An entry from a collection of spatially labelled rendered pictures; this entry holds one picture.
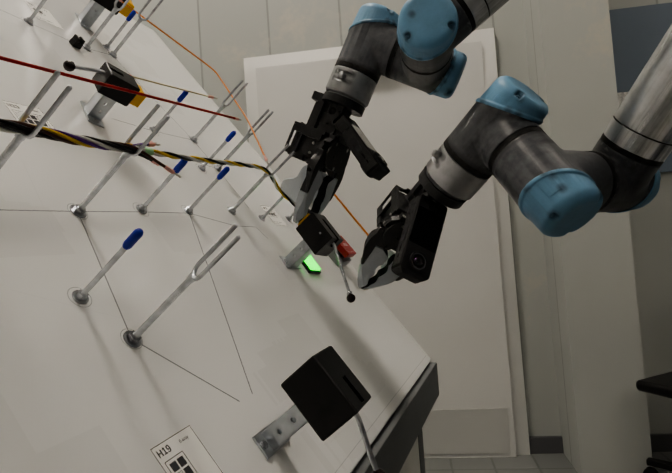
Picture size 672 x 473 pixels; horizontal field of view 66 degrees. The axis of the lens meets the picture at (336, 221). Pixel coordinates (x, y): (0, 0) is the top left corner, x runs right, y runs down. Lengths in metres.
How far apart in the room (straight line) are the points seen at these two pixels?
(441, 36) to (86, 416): 0.55
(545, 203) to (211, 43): 2.73
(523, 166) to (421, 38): 0.21
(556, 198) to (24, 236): 0.50
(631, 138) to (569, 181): 0.12
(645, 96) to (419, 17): 0.27
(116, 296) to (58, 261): 0.06
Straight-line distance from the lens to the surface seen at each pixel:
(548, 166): 0.60
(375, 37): 0.85
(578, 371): 2.65
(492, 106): 0.64
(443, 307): 2.73
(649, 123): 0.68
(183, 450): 0.46
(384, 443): 0.70
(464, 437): 2.89
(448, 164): 0.67
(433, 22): 0.69
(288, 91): 2.89
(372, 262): 0.75
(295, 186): 0.83
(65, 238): 0.54
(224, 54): 3.11
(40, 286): 0.48
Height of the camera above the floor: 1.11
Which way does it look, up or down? 3 degrees up
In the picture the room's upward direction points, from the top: 4 degrees counter-clockwise
